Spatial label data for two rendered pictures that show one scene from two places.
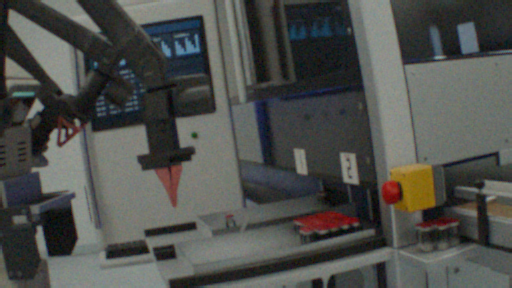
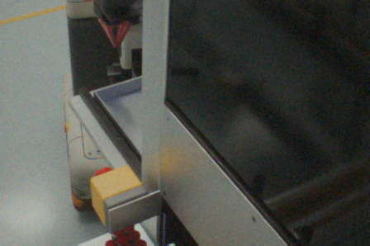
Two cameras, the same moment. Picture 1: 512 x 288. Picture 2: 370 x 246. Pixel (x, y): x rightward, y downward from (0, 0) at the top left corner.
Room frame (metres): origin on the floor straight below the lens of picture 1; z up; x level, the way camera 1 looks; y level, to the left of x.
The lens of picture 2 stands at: (1.00, -0.86, 1.70)
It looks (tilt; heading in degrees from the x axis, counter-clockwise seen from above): 41 degrees down; 69
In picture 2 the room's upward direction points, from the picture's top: 4 degrees clockwise
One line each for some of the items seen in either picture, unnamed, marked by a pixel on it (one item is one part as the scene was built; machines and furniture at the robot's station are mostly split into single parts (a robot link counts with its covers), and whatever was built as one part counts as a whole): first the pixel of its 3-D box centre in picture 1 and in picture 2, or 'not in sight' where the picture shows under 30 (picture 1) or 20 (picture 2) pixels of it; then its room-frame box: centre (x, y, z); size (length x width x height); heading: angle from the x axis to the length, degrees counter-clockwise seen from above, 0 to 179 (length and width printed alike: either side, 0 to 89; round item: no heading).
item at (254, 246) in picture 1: (269, 246); (181, 123); (1.32, 0.00, 0.90); 0.34 x 0.26 x 0.04; 103
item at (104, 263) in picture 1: (169, 249); not in sight; (2.00, 0.30, 0.79); 0.45 x 0.28 x 0.03; 103
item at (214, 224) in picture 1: (272, 217); not in sight; (1.67, -0.01, 0.90); 0.34 x 0.26 x 0.04; 103
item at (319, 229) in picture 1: (311, 234); not in sight; (1.34, -0.08, 0.90); 0.18 x 0.02 x 0.05; 13
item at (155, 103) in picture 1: (161, 105); not in sight; (1.21, 0.15, 1.19); 0.07 x 0.06 x 0.07; 90
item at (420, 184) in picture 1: (416, 186); (118, 198); (1.12, -0.26, 0.99); 0.08 x 0.07 x 0.07; 103
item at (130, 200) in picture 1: (149, 115); not in sight; (2.18, 0.32, 1.19); 0.50 x 0.19 x 0.78; 103
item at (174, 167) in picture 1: (163, 182); (114, 26); (1.21, 0.17, 1.06); 0.07 x 0.07 x 0.09; 12
